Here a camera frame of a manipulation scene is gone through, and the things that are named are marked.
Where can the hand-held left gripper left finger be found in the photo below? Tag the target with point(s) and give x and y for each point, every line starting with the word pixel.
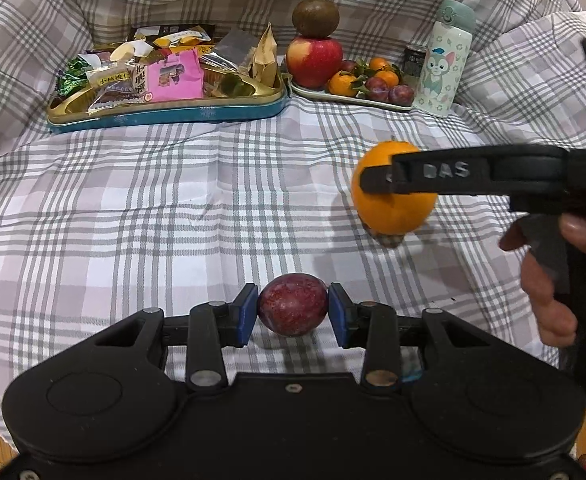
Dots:
pixel 249 312

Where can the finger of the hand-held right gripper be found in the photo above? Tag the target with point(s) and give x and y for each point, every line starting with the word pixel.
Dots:
pixel 375 180

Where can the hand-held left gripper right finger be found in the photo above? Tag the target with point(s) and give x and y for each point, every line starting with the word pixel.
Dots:
pixel 337 315

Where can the round orange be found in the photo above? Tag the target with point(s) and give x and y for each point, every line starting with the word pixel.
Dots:
pixel 398 215

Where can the purple passion fruit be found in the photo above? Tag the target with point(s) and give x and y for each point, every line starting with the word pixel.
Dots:
pixel 293 305

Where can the person's right hand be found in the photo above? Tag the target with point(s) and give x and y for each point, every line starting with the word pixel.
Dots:
pixel 543 300

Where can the dark red plum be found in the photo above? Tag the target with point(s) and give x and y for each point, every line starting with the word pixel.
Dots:
pixel 348 66
pixel 377 89
pixel 402 94

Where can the white plate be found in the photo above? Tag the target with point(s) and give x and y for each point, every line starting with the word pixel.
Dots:
pixel 323 96

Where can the small mandarin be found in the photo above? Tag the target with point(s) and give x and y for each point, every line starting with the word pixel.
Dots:
pixel 379 64
pixel 343 84
pixel 387 78

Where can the dark drink can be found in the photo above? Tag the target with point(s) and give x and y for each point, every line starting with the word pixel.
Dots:
pixel 414 67

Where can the red apple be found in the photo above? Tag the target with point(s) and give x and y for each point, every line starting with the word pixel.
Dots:
pixel 315 62

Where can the cartoon print water bottle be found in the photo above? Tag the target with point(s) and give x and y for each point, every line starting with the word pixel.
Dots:
pixel 445 60

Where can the kraft paper packet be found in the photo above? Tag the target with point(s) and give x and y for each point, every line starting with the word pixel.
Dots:
pixel 265 57

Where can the green wrapped snack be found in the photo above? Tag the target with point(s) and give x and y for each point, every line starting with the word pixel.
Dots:
pixel 238 85

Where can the dark brown kiwi fruit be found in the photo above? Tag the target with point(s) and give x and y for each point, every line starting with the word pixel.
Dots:
pixel 316 17

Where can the silver foil packet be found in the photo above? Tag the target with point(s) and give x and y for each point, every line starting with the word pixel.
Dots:
pixel 233 50

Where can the teal snack tin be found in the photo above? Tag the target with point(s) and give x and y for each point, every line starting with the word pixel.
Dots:
pixel 173 115

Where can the pink snack packet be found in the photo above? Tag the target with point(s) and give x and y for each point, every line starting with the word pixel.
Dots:
pixel 178 76

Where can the yellow snack packet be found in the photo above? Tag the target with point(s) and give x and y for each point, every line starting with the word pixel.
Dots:
pixel 183 37

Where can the dark snack packet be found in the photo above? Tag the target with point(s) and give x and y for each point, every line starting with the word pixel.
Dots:
pixel 170 27

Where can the brown striped snack packet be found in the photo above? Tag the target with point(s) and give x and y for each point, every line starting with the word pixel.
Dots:
pixel 139 81

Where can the clear wrapped biscuit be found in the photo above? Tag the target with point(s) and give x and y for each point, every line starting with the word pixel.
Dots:
pixel 110 82

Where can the white wrapped pastry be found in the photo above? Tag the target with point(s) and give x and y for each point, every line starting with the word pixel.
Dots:
pixel 130 50

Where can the green foil candy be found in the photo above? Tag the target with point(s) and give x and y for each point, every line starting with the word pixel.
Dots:
pixel 73 77

